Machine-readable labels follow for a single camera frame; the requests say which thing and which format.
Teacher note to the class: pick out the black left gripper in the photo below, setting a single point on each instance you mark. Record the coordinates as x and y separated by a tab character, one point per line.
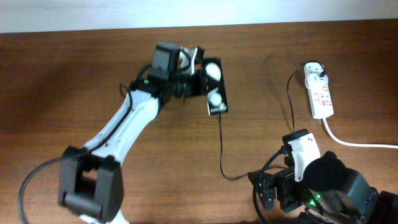
199	88

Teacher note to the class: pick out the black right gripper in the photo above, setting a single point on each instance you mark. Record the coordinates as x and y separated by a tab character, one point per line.
283	182

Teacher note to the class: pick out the black smartphone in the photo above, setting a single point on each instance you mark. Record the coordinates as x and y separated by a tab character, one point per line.
215	90

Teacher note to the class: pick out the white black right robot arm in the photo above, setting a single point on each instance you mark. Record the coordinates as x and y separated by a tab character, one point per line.
329	191

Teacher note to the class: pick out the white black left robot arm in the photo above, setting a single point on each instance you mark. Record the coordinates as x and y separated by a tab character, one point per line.
91	180

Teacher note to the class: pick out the white charger adapter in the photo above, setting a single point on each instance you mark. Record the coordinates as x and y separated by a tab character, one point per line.
315	80

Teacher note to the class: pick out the white power strip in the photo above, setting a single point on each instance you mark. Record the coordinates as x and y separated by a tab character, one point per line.
319	98

